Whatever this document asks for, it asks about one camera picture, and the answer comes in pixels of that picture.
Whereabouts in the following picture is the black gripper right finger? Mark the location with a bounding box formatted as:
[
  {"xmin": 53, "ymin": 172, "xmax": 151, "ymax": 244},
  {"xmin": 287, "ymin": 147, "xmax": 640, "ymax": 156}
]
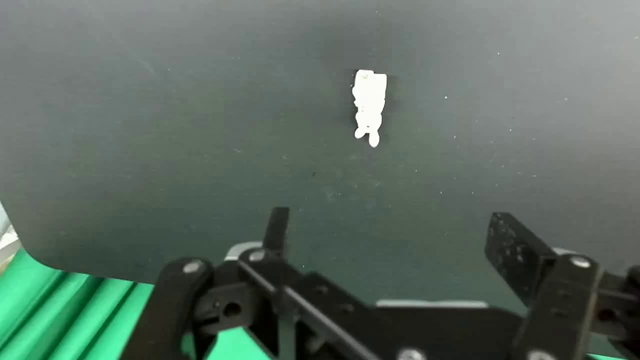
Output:
[{"xmin": 485, "ymin": 209, "xmax": 640, "ymax": 360}]

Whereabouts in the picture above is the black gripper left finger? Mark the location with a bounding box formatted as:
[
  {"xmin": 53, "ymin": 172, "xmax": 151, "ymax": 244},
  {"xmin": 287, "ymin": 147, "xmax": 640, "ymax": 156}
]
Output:
[{"xmin": 122, "ymin": 206, "xmax": 297, "ymax": 360}]

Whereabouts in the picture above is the white toy figure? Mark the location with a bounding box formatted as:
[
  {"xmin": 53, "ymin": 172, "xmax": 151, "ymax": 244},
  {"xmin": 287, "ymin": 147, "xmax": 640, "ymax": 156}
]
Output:
[{"xmin": 351, "ymin": 67, "xmax": 390, "ymax": 149}]

